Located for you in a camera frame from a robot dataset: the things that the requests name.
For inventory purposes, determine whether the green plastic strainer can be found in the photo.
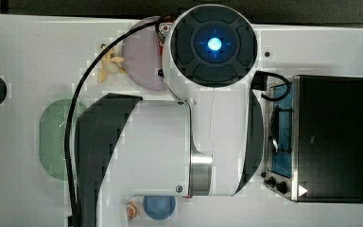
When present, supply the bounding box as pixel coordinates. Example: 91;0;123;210
39;99;71;181

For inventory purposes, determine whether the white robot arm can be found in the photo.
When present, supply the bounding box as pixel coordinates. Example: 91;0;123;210
74;4;264;227

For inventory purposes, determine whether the red ketchup bottle toy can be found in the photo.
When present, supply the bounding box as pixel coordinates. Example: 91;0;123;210
155;22;172;56

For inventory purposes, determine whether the purple round plate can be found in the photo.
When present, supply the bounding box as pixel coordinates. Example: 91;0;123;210
121;26;166;92

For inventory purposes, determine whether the peeled banana toy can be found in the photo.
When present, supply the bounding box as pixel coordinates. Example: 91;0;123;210
97;47;126;83

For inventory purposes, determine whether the blue bowl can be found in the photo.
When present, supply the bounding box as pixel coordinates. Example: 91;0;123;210
143;196;176;220

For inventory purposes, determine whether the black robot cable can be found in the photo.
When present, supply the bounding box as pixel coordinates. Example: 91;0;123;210
63;12;178;227

